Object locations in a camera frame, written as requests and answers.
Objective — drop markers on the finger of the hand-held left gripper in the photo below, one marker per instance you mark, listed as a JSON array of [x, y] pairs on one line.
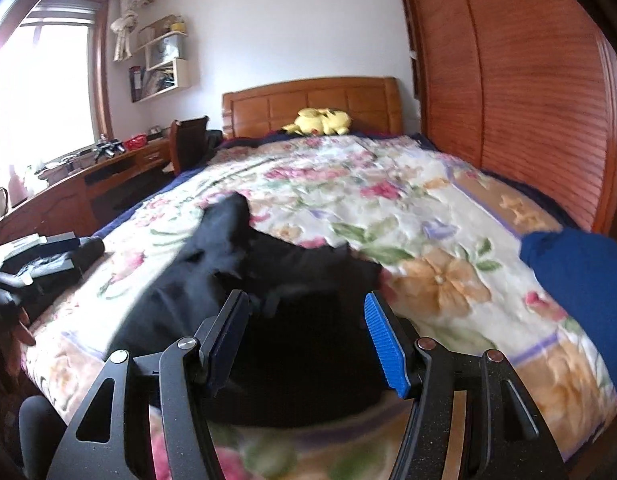
[[53, 242], [53, 270]]

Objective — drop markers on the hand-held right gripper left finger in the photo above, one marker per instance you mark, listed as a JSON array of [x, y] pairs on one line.
[[228, 345]]

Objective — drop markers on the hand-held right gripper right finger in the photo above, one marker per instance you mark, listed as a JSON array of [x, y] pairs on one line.
[[383, 340]]

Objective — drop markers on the dark grey garment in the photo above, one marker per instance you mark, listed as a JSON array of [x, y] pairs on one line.
[[91, 250]]

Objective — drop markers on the black coat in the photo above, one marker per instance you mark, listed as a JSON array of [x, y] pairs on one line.
[[298, 270]]

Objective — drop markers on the person's left hand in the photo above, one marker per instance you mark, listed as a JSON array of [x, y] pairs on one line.
[[23, 332]]

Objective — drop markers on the wooden desk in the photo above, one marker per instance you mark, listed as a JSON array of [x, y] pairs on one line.
[[63, 200]]

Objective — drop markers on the black device with lenses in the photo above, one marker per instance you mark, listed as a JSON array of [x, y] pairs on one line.
[[108, 149]]

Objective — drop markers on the red basket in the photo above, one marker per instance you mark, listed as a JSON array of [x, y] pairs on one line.
[[136, 142]]

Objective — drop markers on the floral blanket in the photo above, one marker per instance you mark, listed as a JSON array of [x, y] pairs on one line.
[[388, 200]]

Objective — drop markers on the window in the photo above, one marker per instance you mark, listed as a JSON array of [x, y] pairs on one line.
[[53, 85]]

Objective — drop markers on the wooden chair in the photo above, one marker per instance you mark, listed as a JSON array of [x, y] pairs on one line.
[[191, 135]]

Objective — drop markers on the black binder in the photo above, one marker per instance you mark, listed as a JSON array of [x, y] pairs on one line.
[[136, 85]]

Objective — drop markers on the dark clothing on chair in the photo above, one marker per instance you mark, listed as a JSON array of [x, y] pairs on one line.
[[214, 144]]

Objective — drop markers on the person's blue clothing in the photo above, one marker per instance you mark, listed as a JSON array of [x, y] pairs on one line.
[[578, 280]]

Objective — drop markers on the white paper bag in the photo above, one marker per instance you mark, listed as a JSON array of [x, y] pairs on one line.
[[168, 47]]

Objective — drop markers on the cream hanging cloth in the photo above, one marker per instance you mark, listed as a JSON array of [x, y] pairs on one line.
[[126, 25]]

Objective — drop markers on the yellow plush toy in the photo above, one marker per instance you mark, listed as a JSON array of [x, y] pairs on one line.
[[318, 120]]

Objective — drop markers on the cardboard box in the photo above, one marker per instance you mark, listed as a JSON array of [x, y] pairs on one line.
[[153, 30]]

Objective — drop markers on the wooden bed headboard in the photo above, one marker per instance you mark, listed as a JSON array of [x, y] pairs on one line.
[[268, 105]]

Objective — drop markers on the wooden slatted wardrobe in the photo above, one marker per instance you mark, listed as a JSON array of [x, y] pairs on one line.
[[513, 85]]

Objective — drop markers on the cream wall shelf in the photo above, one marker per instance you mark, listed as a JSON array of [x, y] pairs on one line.
[[181, 72]]

